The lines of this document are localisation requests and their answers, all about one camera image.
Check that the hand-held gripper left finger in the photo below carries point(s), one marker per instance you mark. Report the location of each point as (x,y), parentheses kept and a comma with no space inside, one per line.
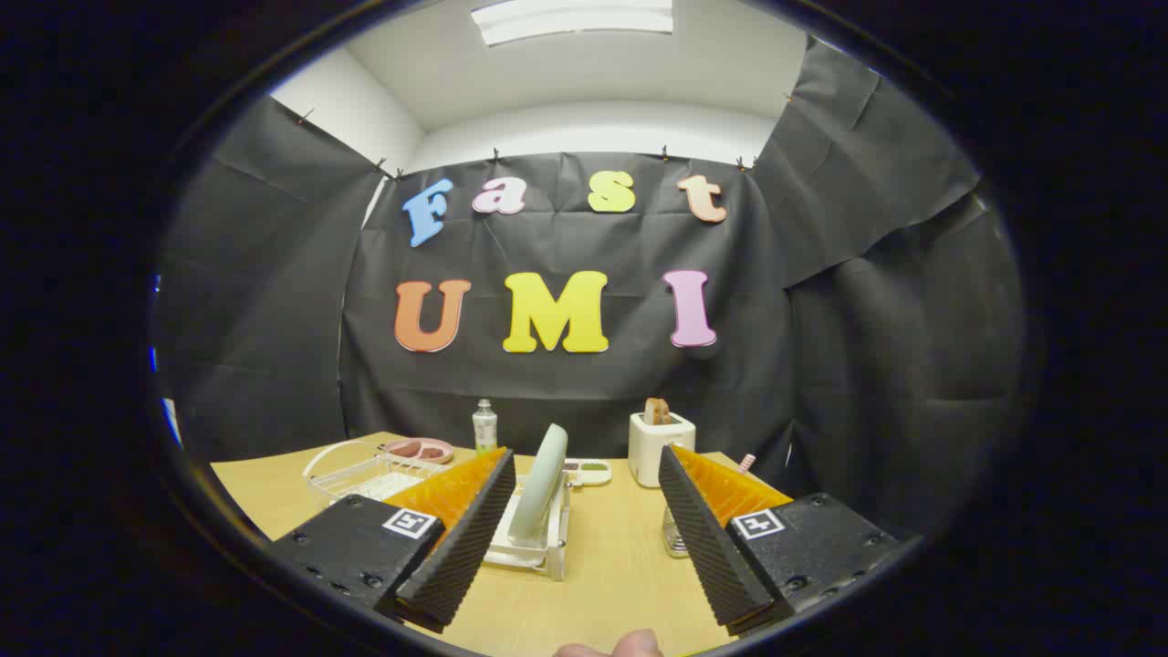
(465,538)

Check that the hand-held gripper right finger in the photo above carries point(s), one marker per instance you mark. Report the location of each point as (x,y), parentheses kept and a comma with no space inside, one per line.
(707,538)

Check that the pale green plate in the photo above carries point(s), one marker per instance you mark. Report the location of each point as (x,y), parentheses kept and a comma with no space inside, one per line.
(538,493)

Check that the pink plate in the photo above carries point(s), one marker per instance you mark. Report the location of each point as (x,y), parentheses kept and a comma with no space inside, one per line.
(438,443)

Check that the white toaster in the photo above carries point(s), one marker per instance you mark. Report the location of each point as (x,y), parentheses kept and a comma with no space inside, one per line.
(650,452)

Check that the clear bottle with green liquid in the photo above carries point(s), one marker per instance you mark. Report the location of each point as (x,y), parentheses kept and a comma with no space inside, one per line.
(484,429)

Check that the bread slice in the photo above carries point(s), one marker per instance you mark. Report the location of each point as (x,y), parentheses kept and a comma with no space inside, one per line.
(657,412)

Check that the white divided tray with grains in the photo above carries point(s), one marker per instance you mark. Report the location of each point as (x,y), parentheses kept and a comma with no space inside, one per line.
(589,471)

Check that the black backdrop cloth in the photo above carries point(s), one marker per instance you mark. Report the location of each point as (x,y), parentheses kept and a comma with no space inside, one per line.
(593,383)

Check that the ceiling light panel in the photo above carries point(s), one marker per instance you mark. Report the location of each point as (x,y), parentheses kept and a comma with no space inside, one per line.
(575,20)

